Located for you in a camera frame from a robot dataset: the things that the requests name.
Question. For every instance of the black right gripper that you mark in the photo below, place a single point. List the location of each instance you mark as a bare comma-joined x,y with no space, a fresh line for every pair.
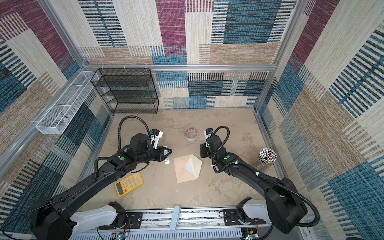
203,148

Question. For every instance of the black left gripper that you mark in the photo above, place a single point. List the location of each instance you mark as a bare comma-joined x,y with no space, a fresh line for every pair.
161,156

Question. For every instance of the pink envelope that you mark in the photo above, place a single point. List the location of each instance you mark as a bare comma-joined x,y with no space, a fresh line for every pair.
182,174

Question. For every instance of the white letter paper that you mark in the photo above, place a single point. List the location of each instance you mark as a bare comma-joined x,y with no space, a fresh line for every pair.
189,168

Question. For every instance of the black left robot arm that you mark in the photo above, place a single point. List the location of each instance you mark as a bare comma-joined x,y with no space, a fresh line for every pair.
51,219

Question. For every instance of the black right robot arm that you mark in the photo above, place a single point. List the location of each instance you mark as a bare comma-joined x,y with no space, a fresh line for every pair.
286,207

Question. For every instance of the white tape roll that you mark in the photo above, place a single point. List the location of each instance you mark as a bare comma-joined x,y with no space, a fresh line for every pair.
191,134

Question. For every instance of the yellow calculator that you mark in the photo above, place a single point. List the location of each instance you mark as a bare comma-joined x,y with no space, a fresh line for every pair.
129,184

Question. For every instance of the pencil holder with pencils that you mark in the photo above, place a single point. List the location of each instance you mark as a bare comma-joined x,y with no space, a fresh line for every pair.
267,156

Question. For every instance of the black mesh shelf rack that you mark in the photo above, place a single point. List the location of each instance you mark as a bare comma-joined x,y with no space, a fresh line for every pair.
127,91

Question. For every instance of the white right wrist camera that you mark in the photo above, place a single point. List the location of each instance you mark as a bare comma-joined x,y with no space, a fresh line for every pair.
208,133

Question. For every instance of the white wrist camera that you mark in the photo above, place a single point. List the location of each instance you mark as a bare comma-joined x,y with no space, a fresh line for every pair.
156,135
208,133

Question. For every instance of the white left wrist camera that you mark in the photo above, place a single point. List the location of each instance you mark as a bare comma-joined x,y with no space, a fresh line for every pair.
156,135

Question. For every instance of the light blue handle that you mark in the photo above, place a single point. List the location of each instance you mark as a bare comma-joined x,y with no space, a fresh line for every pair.
175,218

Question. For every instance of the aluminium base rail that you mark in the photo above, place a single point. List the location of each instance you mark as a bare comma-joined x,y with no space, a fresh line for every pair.
220,223

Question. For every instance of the white wire basket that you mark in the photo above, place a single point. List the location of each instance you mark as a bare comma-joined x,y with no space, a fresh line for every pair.
59,116

